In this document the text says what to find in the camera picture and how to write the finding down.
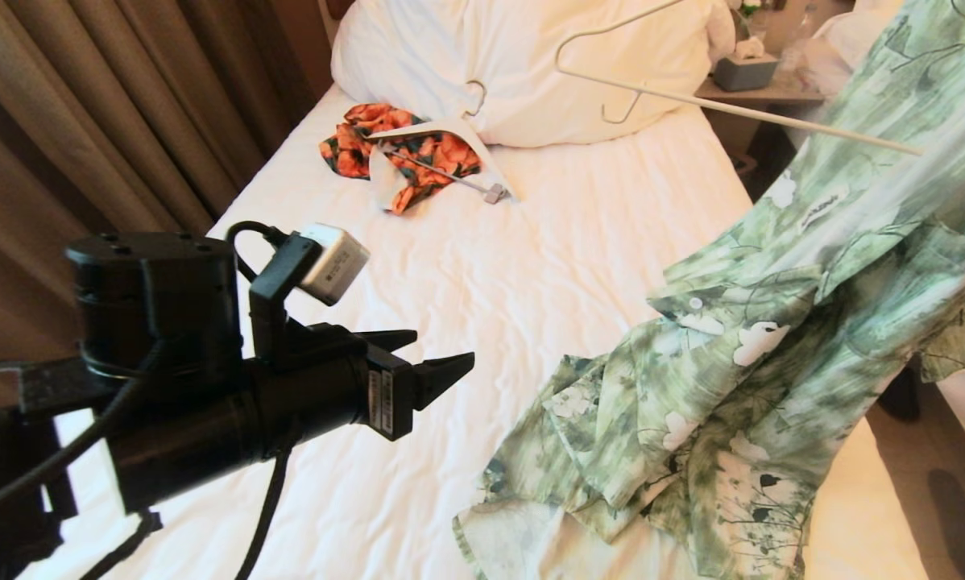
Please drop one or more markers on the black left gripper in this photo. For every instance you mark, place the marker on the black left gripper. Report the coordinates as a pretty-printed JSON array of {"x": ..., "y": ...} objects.
[{"x": 329, "y": 387}]

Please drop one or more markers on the green floral shirt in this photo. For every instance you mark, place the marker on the green floral shirt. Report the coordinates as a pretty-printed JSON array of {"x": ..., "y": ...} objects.
[{"x": 732, "y": 403}]

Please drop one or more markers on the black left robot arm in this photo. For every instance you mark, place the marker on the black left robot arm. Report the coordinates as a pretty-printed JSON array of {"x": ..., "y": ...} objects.
[{"x": 128, "y": 387}]

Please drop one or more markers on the white clip hanger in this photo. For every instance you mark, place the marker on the white clip hanger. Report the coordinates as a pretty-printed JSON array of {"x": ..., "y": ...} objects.
[{"x": 458, "y": 130}]

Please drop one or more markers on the orange floral garment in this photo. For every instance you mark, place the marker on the orange floral garment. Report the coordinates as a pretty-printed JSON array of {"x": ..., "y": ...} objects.
[{"x": 354, "y": 153}]

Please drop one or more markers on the large white pillow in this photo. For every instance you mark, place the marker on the large white pillow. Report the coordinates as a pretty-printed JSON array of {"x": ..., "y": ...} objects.
[{"x": 490, "y": 56}]

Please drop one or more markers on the wooden headboard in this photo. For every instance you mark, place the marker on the wooden headboard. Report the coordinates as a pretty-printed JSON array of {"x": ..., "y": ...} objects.
[{"x": 345, "y": 8}]

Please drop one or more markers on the wooden nightstand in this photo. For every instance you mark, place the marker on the wooden nightstand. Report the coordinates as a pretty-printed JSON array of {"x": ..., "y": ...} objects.
[{"x": 740, "y": 121}]

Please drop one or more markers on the grey tissue box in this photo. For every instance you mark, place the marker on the grey tissue box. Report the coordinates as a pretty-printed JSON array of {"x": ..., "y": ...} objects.
[{"x": 744, "y": 74}]

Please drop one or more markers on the white flowers in vase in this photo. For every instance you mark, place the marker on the white flowers in vase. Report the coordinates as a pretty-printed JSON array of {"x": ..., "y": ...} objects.
[{"x": 747, "y": 8}]

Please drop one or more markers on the black slipper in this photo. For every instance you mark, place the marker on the black slipper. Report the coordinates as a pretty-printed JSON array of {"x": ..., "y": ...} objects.
[{"x": 901, "y": 399}]

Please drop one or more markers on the clear plastic bottle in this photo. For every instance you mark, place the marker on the clear plastic bottle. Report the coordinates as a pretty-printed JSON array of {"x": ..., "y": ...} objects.
[{"x": 797, "y": 47}]

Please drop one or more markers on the white duvet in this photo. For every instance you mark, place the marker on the white duvet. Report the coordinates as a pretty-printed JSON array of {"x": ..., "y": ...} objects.
[{"x": 845, "y": 40}]

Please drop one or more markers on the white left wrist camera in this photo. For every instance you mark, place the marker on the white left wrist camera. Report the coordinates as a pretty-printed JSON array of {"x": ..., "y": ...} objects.
[{"x": 336, "y": 259}]

